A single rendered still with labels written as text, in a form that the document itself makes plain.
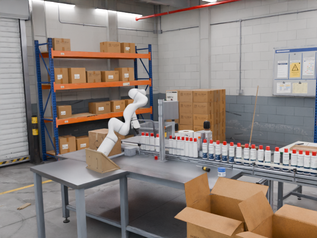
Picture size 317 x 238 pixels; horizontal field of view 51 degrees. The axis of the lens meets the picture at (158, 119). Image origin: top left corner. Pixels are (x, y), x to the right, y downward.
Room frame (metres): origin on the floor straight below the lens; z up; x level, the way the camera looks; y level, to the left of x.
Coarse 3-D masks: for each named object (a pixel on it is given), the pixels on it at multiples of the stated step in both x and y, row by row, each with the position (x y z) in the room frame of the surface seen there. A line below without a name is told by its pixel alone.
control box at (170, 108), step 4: (164, 104) 3.50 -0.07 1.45; (168, 104) 3.52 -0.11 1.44; (172, 104) 3.53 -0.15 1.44; (176, 104) 3.54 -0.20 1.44; (164, 108) 3.50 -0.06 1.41; (168, 108) 3.51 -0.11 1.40; (172, 108) 3.53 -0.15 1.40; (176, 108) 3.54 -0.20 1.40; (164, 112) 3.50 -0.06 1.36; (168, 112) 3.51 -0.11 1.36; (172, 112) 3.53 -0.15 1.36; (176, 112) 3.54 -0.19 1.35; (164, 116) 3.50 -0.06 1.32; (168, 116) 3.51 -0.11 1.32; (172, 116) 3.53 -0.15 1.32; (176, 116) 3.54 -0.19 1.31
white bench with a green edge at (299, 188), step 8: (304, 144) 4.31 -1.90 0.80; (280, 152) 3.95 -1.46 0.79; (288, 152) 3.92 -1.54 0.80; (296, 152) 3.91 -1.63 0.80; (280, 160) 3.99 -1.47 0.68; (280, 168) 3.99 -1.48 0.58; (280, 184) 3.99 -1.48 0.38; (280, 192) 3.98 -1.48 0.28; (288, 192) 4.20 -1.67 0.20; (296, 192) 4.19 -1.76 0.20; (280, 200) 3.98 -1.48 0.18
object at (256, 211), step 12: (240, 204) 1.54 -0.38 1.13; (252, 204) 1.60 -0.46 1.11; (264, 204) 1.66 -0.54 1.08; (252, 216) 1.55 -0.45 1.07; (264, 216) 1.61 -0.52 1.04; (276, 216) 1.66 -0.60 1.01; (288, 216) 1.63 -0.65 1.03; (300, 216) 1.62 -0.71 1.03; (312, 216) 1.61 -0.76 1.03; (252, 228) 1.51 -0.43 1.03; (264, 228) 1.60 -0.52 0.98; (276, 228) 1.66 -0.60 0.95; (288, 228) 1.62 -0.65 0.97; (300, 228) 1.58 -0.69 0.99; (312, 228) 1.54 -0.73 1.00
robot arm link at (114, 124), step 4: (112, 120) 3.44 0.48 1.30; (116, 120) 3.45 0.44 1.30; (108, 124) 3.44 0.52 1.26; (112, 124) 3.42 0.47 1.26; (116, 124) 3.43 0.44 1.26; (120, 124) 3.44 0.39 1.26; (108, 128) 3.44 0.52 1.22; (112, 128) 3.40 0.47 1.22; (116, 128) 3.43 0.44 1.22; (108, 132) 3.41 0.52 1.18; (112, 132) 3.38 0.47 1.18; (108, 136) 3.36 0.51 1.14; (112, 136) 3.36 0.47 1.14; (116, 136) 3.39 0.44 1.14; (112, 140) 3.35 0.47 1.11; (116, 140) 3.38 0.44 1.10
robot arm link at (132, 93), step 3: (132, 90) 3.61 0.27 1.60; (135, 90) 3.62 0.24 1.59; (138, 90) 3.68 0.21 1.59; (141, 90) 3.70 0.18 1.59; (144, 90) 3.76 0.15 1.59; (129, 93) 3.61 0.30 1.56; (132, 93) 3.59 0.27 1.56; (135, 93) 3.59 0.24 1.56; (144, 93) 3.73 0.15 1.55; (132, 96) 3.60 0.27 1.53
